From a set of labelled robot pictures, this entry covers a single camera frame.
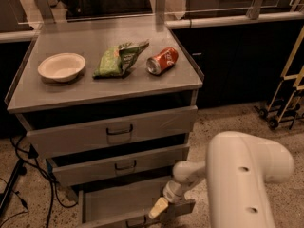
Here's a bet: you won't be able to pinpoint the green chip bag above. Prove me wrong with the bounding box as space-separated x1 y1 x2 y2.
92 40 149 79

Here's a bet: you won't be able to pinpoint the person in dark clothes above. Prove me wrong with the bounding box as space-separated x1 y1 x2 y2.
61 0 152 19

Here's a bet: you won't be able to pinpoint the black tripod leg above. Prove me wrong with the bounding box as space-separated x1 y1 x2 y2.
0 160 26 215

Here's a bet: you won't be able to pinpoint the white paper bowl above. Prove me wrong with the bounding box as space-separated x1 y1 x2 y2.
37 53 86 83

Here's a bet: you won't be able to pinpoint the grey drawer cabinet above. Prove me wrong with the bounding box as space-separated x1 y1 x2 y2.
4 15 204 215

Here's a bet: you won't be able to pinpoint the grey top drawer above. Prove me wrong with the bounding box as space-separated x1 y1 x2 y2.
27 105 198 158

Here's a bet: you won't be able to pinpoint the white horizontal rail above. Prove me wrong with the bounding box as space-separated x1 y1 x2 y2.
0 11 304 43

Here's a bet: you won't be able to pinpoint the black floor cables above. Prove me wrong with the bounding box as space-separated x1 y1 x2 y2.
0 135 79 228

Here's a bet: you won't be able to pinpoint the grey bottom drawer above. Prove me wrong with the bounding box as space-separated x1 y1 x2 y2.
76 175 197 228

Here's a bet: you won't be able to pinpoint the grey middle drawer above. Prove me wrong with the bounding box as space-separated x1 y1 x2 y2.
53 144 189 186

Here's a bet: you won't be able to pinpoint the grey drawer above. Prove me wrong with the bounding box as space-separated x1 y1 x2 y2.
76 175 197 228
53 144 189 186
27 105 198 158

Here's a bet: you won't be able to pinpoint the red soda can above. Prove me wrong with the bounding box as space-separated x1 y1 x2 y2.
146 47 179 75

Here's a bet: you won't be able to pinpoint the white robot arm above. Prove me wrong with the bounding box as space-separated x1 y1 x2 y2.
148 131 295 228

